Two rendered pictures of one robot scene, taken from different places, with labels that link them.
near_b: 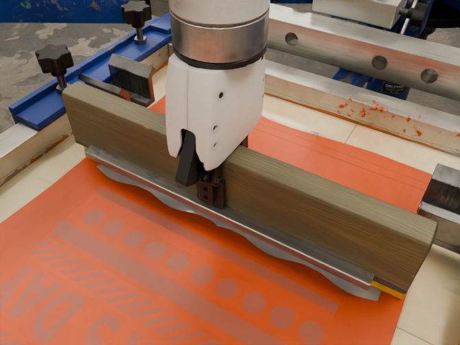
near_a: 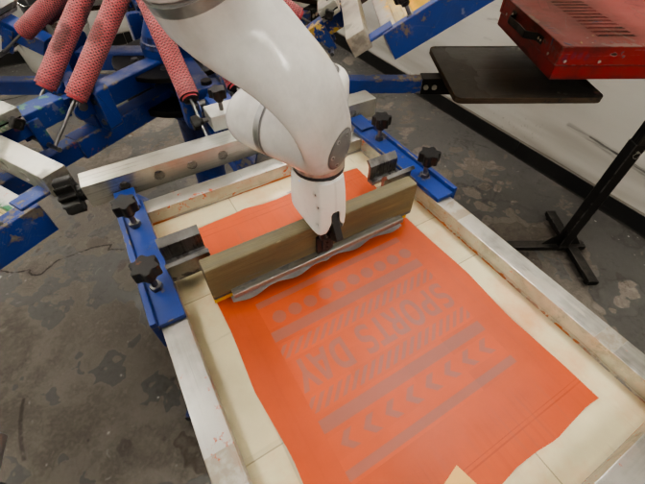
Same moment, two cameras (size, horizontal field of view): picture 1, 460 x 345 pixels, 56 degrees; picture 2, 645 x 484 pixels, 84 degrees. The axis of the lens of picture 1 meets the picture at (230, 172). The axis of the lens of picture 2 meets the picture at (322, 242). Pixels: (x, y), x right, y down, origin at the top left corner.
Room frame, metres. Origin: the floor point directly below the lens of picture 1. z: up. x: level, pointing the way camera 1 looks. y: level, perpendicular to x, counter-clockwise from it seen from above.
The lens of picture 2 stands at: (0.11, 0.38, 1.48)
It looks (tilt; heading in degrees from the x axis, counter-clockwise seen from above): 49 degrees down; 299
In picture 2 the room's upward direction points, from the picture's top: straight up
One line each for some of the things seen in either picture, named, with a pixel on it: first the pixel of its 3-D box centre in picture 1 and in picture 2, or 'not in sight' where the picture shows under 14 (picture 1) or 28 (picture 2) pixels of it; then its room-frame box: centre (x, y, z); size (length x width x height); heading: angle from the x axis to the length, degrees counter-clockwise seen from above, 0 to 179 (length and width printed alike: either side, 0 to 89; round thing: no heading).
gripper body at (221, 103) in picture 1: (220, 90); (319, 187); (0.32, 0.01, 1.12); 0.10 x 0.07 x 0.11; 149
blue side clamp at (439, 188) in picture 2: not in sight; (398, 165); (0.28, -0.30, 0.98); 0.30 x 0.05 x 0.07; 149
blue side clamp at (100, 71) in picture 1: (109, 80); (151, 263); (0.57, 0.18, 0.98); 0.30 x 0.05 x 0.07; 149
